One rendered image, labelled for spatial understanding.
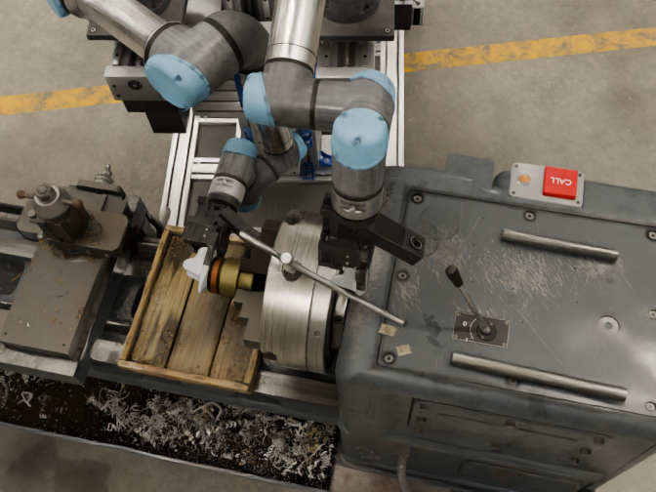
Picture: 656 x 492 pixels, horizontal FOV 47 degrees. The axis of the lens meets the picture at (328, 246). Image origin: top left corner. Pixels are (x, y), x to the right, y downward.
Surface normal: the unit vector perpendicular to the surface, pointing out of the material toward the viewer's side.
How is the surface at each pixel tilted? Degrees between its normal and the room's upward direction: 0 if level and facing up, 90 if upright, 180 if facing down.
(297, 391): 0
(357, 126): 14
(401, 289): 0
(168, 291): 0
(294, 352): 73
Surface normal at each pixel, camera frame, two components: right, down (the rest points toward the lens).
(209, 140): -0.04, -0.46
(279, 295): -0.14, 0.04
